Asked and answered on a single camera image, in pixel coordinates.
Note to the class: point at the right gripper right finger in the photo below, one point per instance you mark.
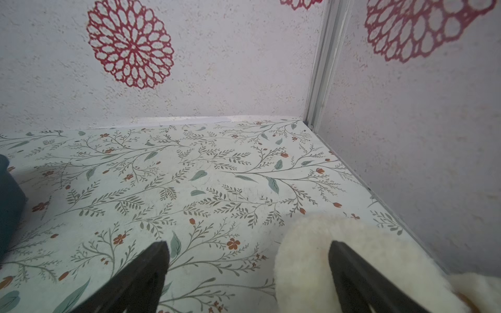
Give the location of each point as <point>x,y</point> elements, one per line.
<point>361,288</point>

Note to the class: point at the aluminium corner post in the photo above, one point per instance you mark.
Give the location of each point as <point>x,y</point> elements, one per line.
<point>334,25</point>

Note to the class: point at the dark teal storage box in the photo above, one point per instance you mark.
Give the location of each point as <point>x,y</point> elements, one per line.
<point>12,201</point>

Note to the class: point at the white plush toy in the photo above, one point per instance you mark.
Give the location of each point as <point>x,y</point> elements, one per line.
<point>304,282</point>

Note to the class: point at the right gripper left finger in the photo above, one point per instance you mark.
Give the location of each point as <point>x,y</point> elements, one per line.
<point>136,288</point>

